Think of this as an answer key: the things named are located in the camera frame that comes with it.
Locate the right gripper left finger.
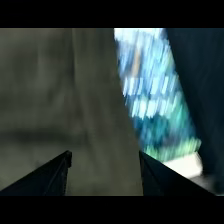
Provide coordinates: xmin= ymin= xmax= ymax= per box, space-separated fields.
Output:
xmin=0 ymin=150 xmax=73 ymax=197

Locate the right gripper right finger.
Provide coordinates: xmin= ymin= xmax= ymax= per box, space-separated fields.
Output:
xmin=138 ymin=150 xmax=215 ymax=197

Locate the olive green garment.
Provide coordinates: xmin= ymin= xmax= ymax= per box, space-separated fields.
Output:
xmin=0 ymin=28 xmax=144 ymax=197

